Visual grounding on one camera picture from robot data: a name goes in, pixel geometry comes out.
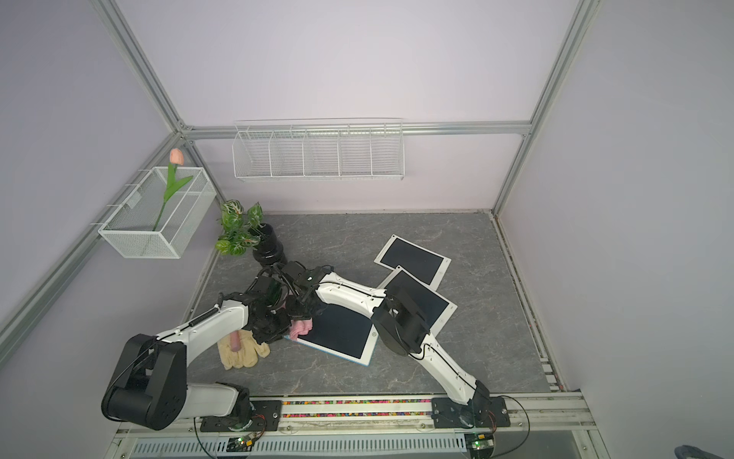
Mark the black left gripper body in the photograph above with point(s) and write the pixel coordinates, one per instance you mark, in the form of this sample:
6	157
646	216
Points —
273	326

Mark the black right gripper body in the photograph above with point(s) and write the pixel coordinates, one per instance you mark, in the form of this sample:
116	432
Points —
295	308

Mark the pink microfiber cloth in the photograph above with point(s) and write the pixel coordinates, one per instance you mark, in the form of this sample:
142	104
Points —
300	328

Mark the large blue drawing tablet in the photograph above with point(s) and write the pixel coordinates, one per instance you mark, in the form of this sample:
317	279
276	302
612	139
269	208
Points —
343	333

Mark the white drawing tablet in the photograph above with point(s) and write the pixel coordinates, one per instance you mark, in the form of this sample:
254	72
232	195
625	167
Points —
427	266
436	309

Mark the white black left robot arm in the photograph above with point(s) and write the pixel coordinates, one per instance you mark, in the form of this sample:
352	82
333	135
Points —
149	386

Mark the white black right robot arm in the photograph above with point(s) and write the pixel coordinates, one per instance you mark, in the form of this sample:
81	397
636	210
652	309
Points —
403	328

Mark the beige cloth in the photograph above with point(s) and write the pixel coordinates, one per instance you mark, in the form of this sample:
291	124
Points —
249	355

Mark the green potted plant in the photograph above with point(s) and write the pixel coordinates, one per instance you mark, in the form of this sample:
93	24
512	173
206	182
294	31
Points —
242	228

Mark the white mesh side basket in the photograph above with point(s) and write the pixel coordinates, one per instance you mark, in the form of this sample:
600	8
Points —
129	228

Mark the pink artificial tulip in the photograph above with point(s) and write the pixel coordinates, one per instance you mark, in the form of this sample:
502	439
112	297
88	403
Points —
173	184

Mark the white ventilation grille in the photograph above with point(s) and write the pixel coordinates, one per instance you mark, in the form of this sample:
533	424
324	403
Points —
310	446

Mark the white wire wall basket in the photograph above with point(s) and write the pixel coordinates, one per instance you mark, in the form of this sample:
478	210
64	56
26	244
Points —
319	149

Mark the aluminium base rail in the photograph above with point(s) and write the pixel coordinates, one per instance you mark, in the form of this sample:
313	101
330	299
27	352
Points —
526	413

